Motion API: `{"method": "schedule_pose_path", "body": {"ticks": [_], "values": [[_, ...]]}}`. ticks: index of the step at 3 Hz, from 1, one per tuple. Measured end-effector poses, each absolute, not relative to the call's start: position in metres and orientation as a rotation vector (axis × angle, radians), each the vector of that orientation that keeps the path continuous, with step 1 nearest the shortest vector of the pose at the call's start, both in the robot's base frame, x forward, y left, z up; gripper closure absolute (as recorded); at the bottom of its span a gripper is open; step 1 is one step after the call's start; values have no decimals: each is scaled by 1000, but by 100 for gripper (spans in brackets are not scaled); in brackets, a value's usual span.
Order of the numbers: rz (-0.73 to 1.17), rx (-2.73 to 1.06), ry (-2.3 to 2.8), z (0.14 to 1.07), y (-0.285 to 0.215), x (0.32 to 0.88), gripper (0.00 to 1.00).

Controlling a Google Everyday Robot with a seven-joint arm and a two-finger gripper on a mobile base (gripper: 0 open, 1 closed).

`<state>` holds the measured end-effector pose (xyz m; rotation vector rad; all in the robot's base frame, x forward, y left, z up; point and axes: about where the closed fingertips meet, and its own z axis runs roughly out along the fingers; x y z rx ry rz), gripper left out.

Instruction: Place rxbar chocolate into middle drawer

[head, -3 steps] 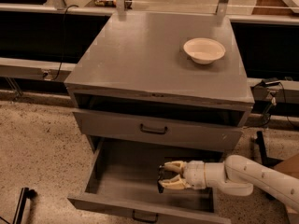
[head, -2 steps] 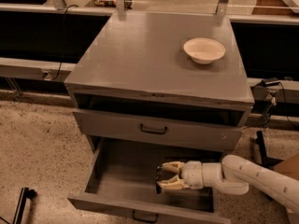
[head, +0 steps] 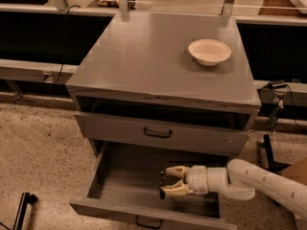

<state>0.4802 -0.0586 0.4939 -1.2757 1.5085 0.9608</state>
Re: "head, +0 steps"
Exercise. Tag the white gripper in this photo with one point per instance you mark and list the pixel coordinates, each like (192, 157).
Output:
(196, 179)

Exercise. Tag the black rxbar chocolate bar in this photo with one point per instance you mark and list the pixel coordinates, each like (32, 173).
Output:
(161, 184)

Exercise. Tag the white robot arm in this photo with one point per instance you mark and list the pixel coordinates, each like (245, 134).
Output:
(238, 180)

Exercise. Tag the grey open lower drawer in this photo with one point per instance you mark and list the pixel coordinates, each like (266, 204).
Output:
(125, 184)

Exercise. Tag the grey upper drawer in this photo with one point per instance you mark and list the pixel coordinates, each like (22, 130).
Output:
(126, 130)

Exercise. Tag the grey drawer cabinet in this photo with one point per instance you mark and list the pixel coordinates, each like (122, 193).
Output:
(140, 67)

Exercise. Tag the black metal floor stand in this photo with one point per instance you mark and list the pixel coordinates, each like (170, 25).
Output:
(268, 148)

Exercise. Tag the brown cardboard box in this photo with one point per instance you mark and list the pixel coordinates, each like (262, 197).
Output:
(298, 172)

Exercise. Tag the black power adapter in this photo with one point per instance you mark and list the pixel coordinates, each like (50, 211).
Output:
(277, 84)

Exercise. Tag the white paper bowl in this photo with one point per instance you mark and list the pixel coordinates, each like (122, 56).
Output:
(209, 52)

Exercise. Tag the wooden background table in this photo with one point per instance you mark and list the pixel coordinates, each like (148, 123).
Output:
(280, 8)

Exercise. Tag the black lower drawer handle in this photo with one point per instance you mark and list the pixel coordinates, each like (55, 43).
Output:
(149, 223)

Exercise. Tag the black drawer handle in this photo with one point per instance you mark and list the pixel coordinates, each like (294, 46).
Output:
(149, 223)
(157, 134)

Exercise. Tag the black upper drawer handle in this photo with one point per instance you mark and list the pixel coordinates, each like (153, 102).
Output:
(157, 134)

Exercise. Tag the black floor bracket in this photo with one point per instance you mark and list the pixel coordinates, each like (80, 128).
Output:
(26, 199)

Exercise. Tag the grey metal rail shelf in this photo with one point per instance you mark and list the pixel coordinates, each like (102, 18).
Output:
(20, 70)

